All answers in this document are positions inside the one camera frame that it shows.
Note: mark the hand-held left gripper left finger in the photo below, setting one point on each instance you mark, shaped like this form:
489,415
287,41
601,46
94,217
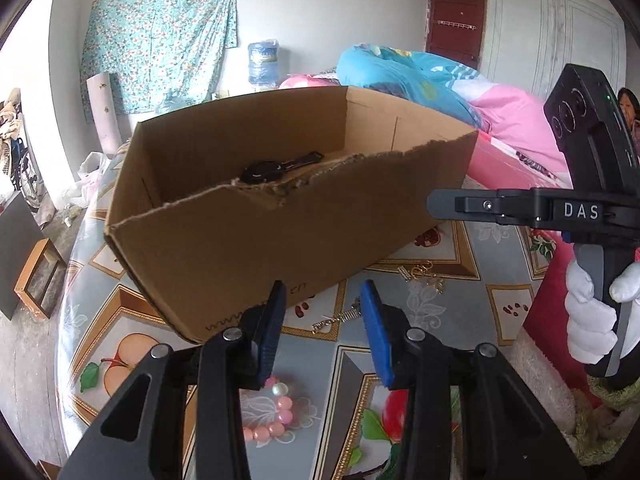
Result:
270,332

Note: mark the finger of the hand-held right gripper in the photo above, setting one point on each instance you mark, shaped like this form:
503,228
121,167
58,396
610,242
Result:
480,205

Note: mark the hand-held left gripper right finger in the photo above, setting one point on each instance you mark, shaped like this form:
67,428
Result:
377,332

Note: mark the silver rhinestone earring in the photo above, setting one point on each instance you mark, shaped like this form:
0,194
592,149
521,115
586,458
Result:
405,273

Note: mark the gold hook earring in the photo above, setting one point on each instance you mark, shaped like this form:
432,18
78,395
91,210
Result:
436,286

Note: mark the brown cardboard box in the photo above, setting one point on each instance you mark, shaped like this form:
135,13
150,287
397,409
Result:
250,240

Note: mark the person's right hand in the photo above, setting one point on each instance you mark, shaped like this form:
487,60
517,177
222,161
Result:
587,320

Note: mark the pink blanket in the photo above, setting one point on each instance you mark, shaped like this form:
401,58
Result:
515,115

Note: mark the red cloth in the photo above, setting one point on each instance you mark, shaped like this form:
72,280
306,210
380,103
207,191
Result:
545,300

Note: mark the white wardrobe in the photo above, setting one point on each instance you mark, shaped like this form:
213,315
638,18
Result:
525,30

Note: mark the black wrist watch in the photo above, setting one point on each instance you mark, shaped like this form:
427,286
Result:
260,171

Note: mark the blue patterned quilt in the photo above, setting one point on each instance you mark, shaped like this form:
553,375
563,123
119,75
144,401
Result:
380,67

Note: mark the white fleece blanket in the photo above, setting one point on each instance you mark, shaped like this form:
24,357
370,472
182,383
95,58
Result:
545,385

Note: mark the white hook rack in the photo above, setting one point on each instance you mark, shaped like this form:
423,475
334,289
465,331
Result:
455,25

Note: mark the brown door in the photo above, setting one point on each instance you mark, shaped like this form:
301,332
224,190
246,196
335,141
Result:
455,10

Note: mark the green fuzzy cloth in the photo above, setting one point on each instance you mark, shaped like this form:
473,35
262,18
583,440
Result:
590,440

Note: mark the white plastic bag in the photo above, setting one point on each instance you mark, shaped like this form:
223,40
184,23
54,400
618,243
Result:
92,170

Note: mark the large water bottle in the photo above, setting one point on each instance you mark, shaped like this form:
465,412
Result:
262,65

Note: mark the dark board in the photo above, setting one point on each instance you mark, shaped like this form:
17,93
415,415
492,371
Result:
15,240

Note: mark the white paper roll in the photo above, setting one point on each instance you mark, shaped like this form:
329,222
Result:
102,110

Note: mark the pile of clothes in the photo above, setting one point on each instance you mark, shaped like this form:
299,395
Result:
10,120

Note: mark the wall poster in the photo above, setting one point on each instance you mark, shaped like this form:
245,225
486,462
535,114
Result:
629,110

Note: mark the wooden frame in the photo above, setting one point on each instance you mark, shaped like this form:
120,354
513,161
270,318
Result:
22,285

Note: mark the floral wall cloth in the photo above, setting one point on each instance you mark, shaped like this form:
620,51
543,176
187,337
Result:
160,40

